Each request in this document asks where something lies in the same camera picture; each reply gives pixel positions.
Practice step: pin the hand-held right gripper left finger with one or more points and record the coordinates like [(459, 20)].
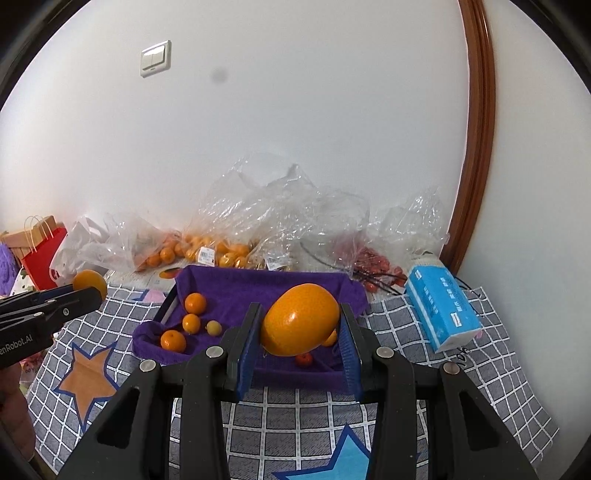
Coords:
[(244, 364)]

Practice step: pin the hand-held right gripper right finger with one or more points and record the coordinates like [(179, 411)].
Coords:
[(348, 364)]

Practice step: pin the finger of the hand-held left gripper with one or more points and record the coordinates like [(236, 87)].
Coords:
[(57, 292), (78, 302)]

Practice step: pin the mandarin orange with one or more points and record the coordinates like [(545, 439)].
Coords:
[(90, 282), (330, 340), (191, 323), (300, 320), (195, 303), (173, 341)]

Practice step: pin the red tomato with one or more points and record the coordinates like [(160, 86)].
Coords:
[(303, 359)]

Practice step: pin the small yellow tomato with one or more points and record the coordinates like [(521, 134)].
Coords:
[(213, 328)]

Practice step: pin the black tray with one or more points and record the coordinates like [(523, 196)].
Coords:
[(167, 308)]

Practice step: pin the red paper bag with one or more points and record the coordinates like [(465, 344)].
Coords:
[(39, 263)]

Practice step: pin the white printed plastic bag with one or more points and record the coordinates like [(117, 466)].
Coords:
[(78, 249)]

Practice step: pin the purple fuzzy cloth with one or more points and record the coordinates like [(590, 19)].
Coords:
[(5, 267)]

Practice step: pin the brown paper bag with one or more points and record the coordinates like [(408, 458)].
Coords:
[(16, 242)]

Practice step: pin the purple towel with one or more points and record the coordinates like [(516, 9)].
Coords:
[(240, 295)]

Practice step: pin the clear plastic bag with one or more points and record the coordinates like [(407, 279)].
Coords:
[(277, 203), (415, 221), (124, 240)]

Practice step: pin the grey checked star blanket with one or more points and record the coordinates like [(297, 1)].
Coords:
[(286, 434)]

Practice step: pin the pile of red cherry tomatoes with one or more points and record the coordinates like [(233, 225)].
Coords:
[(369, 263)]

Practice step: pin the blue tissue pack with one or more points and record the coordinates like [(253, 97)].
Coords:
[(438, 300)]

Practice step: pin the pile of bagged mandarin oranges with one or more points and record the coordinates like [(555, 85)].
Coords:
[(194, 244)]

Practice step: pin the white light switch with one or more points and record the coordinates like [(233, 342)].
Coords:
[(155, 59)]

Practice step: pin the brown wooden door frame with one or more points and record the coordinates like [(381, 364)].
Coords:
[(482, 92)]

